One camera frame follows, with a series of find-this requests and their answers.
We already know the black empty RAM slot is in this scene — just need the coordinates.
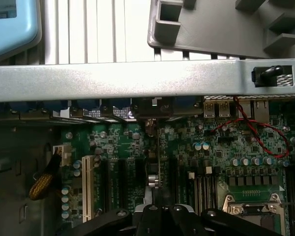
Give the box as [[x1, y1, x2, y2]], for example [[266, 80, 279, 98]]
[[203, 166, 219, 214], [284, 167, 295, 236]]

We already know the CPU socket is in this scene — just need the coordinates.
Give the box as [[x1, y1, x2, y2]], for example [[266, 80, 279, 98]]
[[222, 193, 289, 236]]

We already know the white expansion slot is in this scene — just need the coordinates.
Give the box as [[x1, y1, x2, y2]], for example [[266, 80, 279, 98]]
[[81, 154, 93, 221]]

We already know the green motherboard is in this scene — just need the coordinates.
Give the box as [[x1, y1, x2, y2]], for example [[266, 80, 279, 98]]
[[60, 100, 295, 236]]

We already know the blue slot retention clip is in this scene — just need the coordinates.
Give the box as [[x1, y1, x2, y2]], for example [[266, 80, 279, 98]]
[[174, 97, 196, 111], [43, 100, 71, 111], [76, 99, 100, 110], [9, 102, 41, 113], [107, 98, 131, 110]]

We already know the grey metal PC case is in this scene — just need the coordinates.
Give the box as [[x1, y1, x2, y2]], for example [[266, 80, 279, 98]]
[[0, 58, 295, 236]]

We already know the grey plastic parts rack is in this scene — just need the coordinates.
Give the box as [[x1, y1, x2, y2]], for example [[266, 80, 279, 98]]
[[147, 0, 295, 59]]

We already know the light blue plastic container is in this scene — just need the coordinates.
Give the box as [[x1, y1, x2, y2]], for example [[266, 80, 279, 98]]
[[0, 0, 42, 60]]

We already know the black yellow braided power cable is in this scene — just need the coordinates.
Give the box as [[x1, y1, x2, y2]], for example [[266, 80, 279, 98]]
[[28, 145, 72, 201]]

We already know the red black twisted wire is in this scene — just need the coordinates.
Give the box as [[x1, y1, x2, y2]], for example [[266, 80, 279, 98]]
[[210, 95, 290, 158]]

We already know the black intrusion switch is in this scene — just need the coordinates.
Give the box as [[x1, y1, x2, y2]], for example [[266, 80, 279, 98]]
[[251, 65, 285, 88]]

